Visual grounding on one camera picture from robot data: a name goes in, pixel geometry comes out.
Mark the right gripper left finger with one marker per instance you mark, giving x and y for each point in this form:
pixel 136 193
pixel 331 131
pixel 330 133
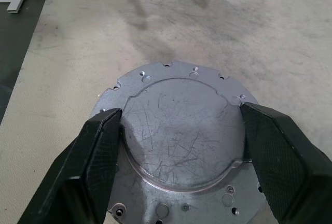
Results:
pixel 77 169

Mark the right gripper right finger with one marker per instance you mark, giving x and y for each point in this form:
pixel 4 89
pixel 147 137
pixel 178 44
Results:
pixel 285 169

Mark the silver metal motor lid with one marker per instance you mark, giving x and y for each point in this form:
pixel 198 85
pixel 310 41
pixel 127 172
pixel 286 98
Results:
pixel 181 130

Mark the white T-shaped bar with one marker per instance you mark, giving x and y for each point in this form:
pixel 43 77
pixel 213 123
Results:
pixel 16 1

